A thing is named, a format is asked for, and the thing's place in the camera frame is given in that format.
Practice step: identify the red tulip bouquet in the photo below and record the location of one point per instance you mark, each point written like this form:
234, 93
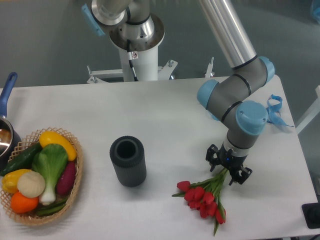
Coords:
205, 197

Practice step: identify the cream white garlic bulb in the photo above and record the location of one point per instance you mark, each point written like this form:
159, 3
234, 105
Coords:
31, 184

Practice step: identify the tangled blue ribbon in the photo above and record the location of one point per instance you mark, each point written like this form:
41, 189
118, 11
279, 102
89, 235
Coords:
274, 105

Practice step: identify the white frame at right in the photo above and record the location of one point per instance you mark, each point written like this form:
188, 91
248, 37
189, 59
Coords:
309, 114

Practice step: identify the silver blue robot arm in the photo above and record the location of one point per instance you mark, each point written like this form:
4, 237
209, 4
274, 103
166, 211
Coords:
137, 33

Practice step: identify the dark green cucumber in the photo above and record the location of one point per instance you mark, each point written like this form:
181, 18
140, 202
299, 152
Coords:
23, 160

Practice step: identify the green bok choy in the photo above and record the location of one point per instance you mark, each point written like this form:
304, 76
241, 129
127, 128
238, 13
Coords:
50, 163

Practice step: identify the green bean pods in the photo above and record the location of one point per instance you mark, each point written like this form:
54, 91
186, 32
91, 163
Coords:
51, 209

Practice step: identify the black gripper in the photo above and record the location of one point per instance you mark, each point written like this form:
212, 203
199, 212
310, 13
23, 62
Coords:
228, 159

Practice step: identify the black device at edge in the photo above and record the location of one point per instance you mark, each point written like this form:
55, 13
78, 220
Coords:
311, 212

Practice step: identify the woven wicker basket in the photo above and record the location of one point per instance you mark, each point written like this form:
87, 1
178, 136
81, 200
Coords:
30, 219

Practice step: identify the curled blue ribbon strip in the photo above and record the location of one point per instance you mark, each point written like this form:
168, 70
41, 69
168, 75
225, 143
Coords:
213, 117

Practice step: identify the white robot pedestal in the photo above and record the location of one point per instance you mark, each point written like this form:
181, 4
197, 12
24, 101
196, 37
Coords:
135, 66

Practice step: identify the dark grey ribbed vase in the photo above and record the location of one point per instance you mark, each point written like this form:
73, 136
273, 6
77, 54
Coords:
127, 155

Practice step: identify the blue handled saucepan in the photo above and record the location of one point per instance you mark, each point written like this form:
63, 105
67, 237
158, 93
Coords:
9, 138

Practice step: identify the yellow bell pepper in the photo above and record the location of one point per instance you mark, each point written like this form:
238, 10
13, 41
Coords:
10, 180

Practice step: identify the purple sweet potato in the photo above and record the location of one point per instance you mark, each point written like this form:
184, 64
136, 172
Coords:
67, 179

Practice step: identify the orange fruit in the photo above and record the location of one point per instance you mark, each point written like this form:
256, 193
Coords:
21, 204

